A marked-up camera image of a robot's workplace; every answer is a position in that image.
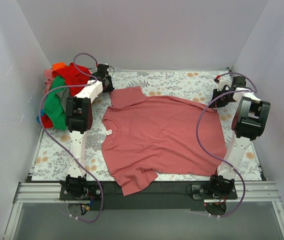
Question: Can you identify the pink t shirt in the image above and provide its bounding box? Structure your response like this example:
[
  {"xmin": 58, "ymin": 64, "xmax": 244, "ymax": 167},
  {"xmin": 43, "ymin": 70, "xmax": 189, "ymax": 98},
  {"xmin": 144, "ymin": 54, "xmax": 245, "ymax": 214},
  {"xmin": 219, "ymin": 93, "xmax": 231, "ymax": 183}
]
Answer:
[{"xmin": 101, "ymin": 87, "xmax": 227, "ymax": 196}]

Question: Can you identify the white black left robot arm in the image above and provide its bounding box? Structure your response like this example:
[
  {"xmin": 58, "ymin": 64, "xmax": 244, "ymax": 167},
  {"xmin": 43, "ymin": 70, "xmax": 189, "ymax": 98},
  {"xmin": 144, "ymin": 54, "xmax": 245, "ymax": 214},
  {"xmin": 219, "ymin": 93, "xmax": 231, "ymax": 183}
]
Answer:
[{"xmin": 62, "ymin": 63, "xmax": 114, "ymax": 200}]

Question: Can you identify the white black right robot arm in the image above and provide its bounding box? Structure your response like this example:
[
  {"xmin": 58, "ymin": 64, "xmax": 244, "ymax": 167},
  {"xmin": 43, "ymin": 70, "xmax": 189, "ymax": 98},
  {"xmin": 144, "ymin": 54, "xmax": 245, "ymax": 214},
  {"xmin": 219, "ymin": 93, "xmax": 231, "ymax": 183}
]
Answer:
[{"xmin": 208, "ymin": 74, "xmax": 271, "ymax": 199}]

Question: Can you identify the red t shirt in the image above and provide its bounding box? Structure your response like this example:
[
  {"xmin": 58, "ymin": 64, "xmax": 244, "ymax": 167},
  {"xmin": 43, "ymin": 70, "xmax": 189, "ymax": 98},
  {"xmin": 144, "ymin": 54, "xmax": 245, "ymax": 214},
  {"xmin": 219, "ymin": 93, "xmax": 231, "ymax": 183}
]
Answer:
[{"xmin": 40, "ymin": 62, "xmax": 92, "ymax": 130}]

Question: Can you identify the grey t shirt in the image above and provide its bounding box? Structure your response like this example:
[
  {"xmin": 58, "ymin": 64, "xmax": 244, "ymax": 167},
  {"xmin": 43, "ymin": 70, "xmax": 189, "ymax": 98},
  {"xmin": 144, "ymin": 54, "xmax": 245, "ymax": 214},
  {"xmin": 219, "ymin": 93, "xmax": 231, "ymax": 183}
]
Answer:
[{"xmin": 56, "ymin": 88, "xmax": 71, "ymax": 111}]

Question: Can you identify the orange cloth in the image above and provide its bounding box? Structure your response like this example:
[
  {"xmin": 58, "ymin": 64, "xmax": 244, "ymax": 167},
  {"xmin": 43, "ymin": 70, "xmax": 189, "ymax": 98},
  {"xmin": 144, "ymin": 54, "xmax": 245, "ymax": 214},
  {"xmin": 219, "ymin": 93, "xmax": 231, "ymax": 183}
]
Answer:
[{"xmin": 52, "ymin": 62, "xmax": 67, "ymax": 71}]

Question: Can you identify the light pink cloth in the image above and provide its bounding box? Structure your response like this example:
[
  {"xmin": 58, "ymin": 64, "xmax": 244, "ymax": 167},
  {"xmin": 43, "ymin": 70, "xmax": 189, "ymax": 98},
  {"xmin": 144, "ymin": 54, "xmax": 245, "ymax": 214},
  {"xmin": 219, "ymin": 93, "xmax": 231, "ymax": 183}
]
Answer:
[{"xmin": 43, "ymin": 68, "xmax": 54, "ymax": 94}]

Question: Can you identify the green t shirt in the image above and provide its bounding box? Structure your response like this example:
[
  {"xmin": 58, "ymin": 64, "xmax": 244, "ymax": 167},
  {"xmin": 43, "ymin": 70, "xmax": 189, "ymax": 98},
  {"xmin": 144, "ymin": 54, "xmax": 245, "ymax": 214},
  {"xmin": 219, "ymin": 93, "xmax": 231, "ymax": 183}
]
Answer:
[{"xmin": 41, "ymin": 87, "xmax": 66, "ymax": 131}]

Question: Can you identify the blue cloth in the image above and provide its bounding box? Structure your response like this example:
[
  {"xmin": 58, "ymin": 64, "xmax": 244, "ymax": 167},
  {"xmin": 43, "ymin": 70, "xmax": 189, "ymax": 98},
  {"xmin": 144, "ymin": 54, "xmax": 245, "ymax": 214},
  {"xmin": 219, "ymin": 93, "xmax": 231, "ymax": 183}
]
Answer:
[{"xmin": 36, "ymin": 109, "xmax": 45, "ymax": 124}]

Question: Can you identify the floral patterned table mat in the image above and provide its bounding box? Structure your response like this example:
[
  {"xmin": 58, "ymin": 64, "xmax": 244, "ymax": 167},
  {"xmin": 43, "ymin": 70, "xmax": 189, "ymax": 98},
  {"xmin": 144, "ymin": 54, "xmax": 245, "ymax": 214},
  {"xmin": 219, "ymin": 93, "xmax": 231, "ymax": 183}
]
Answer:
[{"xmin": 29, "ymin": 71, "xmax": 262, "ymax": 182}]

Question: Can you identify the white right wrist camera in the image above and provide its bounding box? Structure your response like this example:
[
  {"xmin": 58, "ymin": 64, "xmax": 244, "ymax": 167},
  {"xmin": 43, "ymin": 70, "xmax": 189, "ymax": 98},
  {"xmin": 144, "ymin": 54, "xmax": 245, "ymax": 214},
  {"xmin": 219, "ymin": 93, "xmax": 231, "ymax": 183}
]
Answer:
[{"xmin": 214, "ymin": 75, "xmax": 232, "ymax": 92}]

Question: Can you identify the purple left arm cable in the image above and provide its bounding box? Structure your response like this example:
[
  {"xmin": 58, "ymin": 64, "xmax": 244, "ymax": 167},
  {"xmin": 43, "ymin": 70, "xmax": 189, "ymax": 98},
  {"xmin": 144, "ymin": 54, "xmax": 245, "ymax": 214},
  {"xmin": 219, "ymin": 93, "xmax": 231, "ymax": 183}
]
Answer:
[{"xmin": 39, "ymin": 52, "xmax": 105, "ymax": 223}]

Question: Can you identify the aluminium front frame rail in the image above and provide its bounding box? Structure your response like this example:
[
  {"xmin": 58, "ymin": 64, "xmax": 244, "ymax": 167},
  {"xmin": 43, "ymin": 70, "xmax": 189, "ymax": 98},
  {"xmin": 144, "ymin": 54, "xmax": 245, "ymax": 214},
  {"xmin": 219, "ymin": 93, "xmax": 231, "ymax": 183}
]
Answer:
[{"xmin": 4, "ymin": 181, "xmax": 284, "ymax": 239}]

